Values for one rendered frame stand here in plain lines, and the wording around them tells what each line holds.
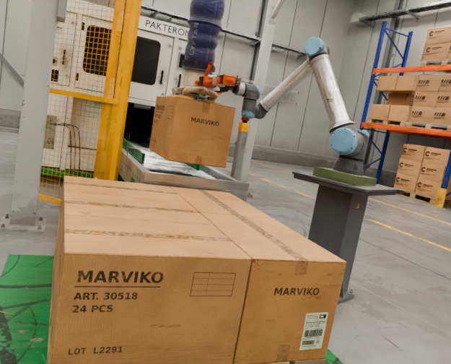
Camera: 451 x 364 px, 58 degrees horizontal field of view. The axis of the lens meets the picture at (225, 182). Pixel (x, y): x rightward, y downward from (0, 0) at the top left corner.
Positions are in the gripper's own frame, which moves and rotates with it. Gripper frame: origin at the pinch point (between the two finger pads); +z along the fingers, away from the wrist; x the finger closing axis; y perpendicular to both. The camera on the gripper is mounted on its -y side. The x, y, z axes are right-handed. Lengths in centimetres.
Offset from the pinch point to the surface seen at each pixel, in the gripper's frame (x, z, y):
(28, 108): -37, 105, 59
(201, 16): 42.0, 6.0, 18.3
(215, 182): -62, -11, -12
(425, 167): -45, -678, 426
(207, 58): 16.7, -2.1, 17.1
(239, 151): -44, -49, 44
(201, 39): 27.7, 3.8, 17.4
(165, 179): -63, 21, -12
